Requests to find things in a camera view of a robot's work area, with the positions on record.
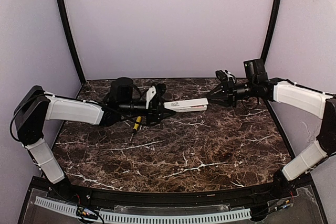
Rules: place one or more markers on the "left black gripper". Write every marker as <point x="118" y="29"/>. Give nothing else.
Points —
<point x="154" y="107"/>

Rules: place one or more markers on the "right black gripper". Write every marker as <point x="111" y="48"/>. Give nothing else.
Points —
<point x="230" y="94"/>

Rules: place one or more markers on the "yellow handled screwdriver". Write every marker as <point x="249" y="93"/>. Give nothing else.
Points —
<point x="136" y="126"/>

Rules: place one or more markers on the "white remote control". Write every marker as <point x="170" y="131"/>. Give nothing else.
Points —
<point x="191" y="105"/>

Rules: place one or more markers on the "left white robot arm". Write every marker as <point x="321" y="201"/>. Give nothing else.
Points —
<point x="124" y="101"/>

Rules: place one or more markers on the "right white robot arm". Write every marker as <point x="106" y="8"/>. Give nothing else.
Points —
<point x="317" y="103"/>

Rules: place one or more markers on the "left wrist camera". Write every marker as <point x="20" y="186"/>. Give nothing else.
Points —
<point x="154" y="93"/>

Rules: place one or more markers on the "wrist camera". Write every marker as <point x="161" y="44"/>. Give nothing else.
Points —
<point x="225" y="76"/>
<point x="154" y="93"/>

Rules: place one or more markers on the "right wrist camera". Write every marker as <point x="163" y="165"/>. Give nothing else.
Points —
<point x="225" y="76"/>

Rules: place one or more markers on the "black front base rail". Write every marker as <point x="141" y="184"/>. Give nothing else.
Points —
<point x="247" y="196"/>

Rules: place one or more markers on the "white slotted cable duct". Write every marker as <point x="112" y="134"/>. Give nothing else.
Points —
<point x="132" y="214"/>

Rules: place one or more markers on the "right black frame post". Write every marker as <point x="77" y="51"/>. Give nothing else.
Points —
<point x="270" y="29"/>

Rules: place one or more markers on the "black frame post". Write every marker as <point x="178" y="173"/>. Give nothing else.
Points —
<point x="270" y="29"/>
<point x="70" y="40"/>

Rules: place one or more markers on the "left black frame post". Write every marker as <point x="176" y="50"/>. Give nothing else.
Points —
<point x="70" y="40"/>

